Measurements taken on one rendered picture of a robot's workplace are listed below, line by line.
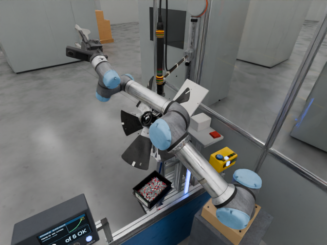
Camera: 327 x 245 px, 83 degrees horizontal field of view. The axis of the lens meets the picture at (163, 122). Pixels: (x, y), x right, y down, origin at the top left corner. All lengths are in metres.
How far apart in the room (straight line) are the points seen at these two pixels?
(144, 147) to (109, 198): 1.17
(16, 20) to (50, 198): 4.86
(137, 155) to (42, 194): 1.59
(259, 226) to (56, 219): 0.94
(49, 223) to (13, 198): 1.98
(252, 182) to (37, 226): 0.85
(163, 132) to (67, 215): 0.49
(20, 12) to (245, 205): 6.29
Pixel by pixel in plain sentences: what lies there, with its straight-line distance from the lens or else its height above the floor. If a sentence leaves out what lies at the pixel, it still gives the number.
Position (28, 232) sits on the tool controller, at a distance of 0.92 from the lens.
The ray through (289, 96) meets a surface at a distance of 1.43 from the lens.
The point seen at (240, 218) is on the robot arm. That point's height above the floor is 1.30.
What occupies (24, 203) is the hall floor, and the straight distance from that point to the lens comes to 2.74.
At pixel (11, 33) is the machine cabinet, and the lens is 6.45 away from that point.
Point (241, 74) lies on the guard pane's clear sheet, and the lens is 1.61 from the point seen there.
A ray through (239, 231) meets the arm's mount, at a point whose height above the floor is 1.09.
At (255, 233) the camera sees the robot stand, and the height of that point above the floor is 1.00.
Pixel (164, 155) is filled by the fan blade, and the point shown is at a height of 1.14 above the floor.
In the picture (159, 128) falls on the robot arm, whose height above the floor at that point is 1.54.
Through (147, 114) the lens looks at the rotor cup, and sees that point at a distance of 1.34.
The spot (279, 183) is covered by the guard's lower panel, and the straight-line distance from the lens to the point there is 1.75.
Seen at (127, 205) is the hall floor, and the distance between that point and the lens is 2.31.
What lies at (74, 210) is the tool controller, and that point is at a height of 1.25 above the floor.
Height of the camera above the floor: 1.97
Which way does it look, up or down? 35 degrees down
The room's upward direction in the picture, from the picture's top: 1 degrees clockwise
